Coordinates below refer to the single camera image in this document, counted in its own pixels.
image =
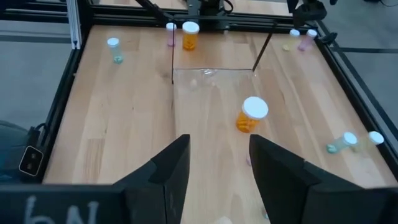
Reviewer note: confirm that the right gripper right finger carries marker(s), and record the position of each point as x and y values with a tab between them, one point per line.
280	186

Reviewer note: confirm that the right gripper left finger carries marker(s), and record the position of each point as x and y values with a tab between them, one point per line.
168	186

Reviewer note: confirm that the small green medicine bottle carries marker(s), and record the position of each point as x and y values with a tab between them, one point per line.
264	214
115	51
349	138

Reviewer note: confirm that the large orange medicine bottle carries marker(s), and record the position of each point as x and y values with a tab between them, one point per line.
252	113
190	37

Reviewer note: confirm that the small pink medicine bottle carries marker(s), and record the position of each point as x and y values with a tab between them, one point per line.
171	35
311	33

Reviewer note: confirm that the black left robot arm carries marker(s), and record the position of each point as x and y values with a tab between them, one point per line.
208	12

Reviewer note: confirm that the table-level camera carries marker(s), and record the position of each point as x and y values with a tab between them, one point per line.
31	160

